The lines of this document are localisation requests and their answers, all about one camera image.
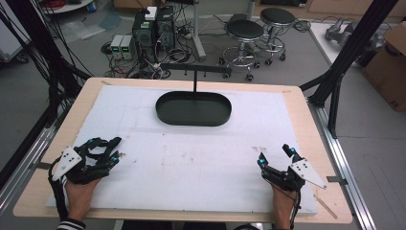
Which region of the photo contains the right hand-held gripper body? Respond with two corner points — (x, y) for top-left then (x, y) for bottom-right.
(260, 155), (328, 193)

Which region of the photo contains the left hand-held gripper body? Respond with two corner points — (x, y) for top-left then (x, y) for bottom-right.
(51, 137), (111, 186)

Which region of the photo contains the person's right hand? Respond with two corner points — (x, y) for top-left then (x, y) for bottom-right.
(271, 182), (299, 224)

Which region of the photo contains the person's left hand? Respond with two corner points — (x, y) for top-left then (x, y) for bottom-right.
(64, 176), (102, 222)

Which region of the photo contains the grey metal clamp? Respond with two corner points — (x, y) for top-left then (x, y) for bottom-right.
(29, 161), (53, 171)
(326, 175), (349, 186)

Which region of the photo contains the wooden stick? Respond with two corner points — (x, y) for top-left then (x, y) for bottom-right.
(313, 194), (339, 220)

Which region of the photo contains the white foam board mat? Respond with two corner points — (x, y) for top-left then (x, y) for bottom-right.
(46, 84), (320, 216)

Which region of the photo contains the black oval tray hanger stand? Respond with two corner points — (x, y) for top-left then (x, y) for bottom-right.
(155, 62), (233, 127)

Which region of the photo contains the person's dark clothing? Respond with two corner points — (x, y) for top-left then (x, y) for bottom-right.
(121, 219), (228, 230)

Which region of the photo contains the grey bench power supply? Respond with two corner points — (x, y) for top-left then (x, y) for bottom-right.
(121, 34), (138, 60)
(109, 34), (124, 60)

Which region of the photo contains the black computer tower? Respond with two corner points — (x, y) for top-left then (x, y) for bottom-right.
(155, 5), (177, 54)
(131, 9), (159, 63)

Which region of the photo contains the white platform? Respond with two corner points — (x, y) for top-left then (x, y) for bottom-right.
(308, 21), (362, 69)

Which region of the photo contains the clear plastic sheet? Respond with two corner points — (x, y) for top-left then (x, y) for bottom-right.
(58, 11), (124, 42)

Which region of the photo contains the brown cardboard box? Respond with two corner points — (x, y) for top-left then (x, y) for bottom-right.
(361, 21), (406, 113)

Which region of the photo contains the black round stool chrome base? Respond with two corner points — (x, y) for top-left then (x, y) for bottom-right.
(259, 7), (298, 66)
(218, 18), (266, 82)

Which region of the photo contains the white box device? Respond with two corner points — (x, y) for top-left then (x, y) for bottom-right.
(145, 6), (158, 21)

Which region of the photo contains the grey metal desk leg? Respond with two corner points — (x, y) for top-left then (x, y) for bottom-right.
(190, 0), (208, 62)

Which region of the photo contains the white round table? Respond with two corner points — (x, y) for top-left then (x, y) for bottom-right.
(40, 0), (96, 15)

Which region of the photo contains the right hand-held gripper black cable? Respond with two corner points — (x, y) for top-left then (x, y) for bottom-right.
(262, 176), (303, 230)

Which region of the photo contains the hand-held gripper black cable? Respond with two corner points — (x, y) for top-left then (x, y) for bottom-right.
(262, 176), (303, 230)
(47, 164), (70, 222)

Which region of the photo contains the left hand-held gripper black cable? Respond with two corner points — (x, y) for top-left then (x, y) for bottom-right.
(47, 164), (70, 222)

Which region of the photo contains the aluminium rail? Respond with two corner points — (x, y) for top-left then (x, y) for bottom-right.
(0, 126), (56, 215)
(306, 97), (378, 230)

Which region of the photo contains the tangle of floor cables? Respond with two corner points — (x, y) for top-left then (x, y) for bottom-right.
(101, 18), (200, 81)

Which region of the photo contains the black frame stand with cables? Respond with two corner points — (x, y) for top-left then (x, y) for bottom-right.
(0, 0), (94, 128)

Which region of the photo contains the black metal frame stand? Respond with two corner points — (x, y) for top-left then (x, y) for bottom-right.
(299, 0), (400, 140)

